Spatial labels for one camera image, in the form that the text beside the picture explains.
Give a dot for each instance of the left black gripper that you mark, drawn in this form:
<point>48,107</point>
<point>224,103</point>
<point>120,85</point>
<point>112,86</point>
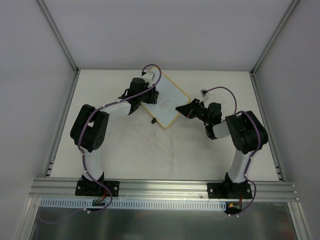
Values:
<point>152,94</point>

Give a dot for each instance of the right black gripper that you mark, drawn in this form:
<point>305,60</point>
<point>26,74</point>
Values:
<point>194,110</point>

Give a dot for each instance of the yellow framed whiteboard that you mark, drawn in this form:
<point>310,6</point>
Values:
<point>170,96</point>

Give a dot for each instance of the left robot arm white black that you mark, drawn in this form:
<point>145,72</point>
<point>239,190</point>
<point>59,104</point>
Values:
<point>89,130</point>

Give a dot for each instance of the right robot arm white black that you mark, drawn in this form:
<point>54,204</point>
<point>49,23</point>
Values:
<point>248,137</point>

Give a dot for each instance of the black whiteboard foot lower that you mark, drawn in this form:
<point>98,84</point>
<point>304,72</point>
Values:
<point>153,121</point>

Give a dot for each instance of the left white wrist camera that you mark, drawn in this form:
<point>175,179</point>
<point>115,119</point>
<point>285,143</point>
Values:
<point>149,77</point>

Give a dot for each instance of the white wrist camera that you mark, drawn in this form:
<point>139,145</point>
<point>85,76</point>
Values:
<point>204,95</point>
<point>149,77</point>

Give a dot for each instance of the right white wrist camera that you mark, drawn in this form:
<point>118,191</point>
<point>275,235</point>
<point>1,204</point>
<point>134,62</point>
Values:
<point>204,95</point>

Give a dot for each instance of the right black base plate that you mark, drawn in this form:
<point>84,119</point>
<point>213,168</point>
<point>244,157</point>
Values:
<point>232,191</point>

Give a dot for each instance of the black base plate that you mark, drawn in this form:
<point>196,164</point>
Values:
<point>87,188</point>
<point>232,191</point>

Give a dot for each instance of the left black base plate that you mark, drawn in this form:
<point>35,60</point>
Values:
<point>87,188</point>

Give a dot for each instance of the right aluminium frame post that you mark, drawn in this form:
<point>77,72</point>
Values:
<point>274,36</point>

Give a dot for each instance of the aluminium frame post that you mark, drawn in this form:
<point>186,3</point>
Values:
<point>57,34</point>
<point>274,36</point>

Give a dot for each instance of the left aluminium frame post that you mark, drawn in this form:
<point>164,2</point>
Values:
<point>57,34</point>

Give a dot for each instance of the aluminium mounting rail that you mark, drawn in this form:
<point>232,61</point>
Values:
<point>267,191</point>

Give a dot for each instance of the white slotted cable duct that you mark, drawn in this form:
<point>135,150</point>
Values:
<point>134,204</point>

